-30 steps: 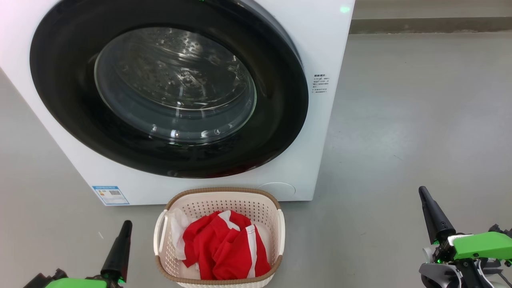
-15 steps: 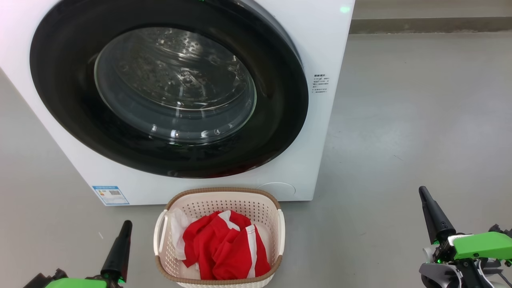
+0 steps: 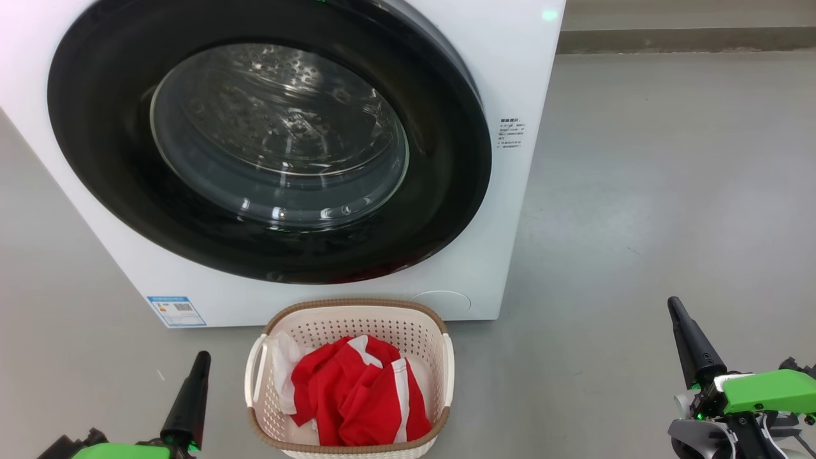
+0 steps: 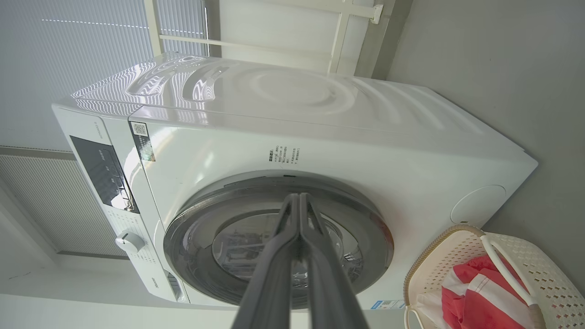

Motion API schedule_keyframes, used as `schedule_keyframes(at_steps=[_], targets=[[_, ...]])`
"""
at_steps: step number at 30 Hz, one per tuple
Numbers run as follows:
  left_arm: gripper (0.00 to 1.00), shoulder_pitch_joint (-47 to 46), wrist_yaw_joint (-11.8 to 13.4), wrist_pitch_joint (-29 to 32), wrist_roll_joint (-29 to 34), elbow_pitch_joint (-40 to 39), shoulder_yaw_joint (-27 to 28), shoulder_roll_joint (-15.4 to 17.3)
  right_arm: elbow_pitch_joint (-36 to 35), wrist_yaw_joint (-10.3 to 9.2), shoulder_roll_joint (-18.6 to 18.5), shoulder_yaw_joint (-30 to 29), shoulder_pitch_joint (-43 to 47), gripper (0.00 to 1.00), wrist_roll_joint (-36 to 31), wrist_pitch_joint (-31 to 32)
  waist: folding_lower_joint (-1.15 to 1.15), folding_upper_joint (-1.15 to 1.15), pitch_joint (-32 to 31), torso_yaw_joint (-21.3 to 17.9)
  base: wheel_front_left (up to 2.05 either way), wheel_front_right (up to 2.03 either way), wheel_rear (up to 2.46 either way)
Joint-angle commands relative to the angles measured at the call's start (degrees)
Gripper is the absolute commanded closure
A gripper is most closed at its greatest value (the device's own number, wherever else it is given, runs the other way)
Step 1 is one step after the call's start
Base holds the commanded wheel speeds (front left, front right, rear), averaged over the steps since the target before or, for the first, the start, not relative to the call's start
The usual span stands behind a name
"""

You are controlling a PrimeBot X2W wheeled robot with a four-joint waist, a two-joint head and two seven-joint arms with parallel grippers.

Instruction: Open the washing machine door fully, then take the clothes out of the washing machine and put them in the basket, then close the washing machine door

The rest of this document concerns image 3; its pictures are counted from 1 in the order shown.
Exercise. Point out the cream laundry basket brown rim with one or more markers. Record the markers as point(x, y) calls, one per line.
point(421, 325)

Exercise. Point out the red and white garment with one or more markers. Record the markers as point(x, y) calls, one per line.
point(357, 395)

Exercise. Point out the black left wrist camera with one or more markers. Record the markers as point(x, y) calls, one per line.
point(70, 446)

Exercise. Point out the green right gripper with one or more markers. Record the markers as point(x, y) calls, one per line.
point(771, 390)

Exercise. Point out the white front-load washing machine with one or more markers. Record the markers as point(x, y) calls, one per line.
point(510, 242)

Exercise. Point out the black glass washer door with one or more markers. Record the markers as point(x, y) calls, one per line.
point(102, 159)

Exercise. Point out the blue energy label sticker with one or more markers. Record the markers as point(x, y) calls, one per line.
point(176, 311)

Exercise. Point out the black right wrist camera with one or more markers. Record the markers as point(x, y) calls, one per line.
point(800, 368)

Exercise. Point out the round white filter cover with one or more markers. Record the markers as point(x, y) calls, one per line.
point(440, 303)

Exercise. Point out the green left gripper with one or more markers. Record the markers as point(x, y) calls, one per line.
point(121, 451)

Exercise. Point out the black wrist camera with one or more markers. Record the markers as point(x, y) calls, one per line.
point(70, 446)
point(800, 368)

